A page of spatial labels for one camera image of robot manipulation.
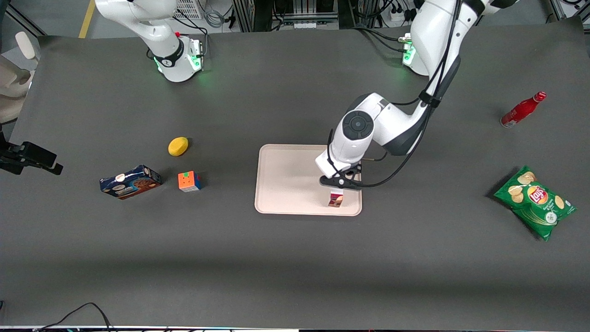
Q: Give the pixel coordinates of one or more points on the red bottle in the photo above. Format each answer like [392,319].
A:
[521,110]

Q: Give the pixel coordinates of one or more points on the white chair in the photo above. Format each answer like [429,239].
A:
[11,78]

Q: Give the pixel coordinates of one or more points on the yellow lemon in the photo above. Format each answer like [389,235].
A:
[178,146]

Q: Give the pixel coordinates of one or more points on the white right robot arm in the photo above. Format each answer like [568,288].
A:
[161,46]

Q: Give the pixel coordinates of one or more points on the blue chocolate cookie box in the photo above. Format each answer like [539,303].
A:
[131,182]

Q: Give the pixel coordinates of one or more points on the black clamp device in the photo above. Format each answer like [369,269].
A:
[32,157]

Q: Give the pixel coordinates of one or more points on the green chips bag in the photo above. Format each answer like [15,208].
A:
[534,203]

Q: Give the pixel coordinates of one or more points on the beige rectangular plastic tray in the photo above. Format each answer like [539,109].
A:
[286,184]

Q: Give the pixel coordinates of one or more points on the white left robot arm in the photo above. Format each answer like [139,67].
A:
[392,124]

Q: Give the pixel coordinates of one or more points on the white power strip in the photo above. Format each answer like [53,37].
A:
[398,14]

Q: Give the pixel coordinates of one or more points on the red cookie box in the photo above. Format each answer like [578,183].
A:
[335,199]

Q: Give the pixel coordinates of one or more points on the multicoloured puzzle cube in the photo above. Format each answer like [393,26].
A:
[188,181]

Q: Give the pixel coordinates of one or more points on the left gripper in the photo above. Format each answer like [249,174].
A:
[350,173]

